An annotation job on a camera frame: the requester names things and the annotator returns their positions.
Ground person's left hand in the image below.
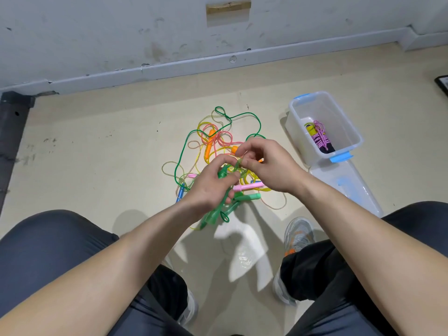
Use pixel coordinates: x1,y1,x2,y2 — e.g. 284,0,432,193
183,154,243,218

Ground person's right hand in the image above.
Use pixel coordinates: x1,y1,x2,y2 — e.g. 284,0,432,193
234,138,310,195

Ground pink rope with black-yellow handles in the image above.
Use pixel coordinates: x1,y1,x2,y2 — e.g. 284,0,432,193
303,120,336,154

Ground pile of colourful jump ropes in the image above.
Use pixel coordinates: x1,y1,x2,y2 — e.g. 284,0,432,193
162,106,288,230

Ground clear storage box blue latches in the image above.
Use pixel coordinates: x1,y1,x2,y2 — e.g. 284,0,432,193
286,91,365,169

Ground person's left forearm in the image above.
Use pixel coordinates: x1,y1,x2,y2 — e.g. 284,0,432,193
0,199,205,336

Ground person's right forearm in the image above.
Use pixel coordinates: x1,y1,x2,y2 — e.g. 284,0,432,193
294,173,448,336

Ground clear plastic box lid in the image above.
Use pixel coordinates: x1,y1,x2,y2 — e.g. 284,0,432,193
311,161,385,218

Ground grey right shoe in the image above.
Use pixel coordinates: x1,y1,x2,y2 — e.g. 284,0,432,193
272,217,317,308

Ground grey shoe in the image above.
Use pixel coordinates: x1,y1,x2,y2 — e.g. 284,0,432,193
272,217,317,308
164,259,200,328

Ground grey left shoe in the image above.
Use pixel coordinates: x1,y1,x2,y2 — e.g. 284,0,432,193
164,259,200,328

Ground black shorts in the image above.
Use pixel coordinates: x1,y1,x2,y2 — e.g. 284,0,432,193
0,201,448,336

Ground small wooden wall block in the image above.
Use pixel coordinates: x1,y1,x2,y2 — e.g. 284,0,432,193
206,1,253,16

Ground black metal rack frame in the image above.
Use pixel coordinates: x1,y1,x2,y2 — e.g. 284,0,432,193
0,92,35,216

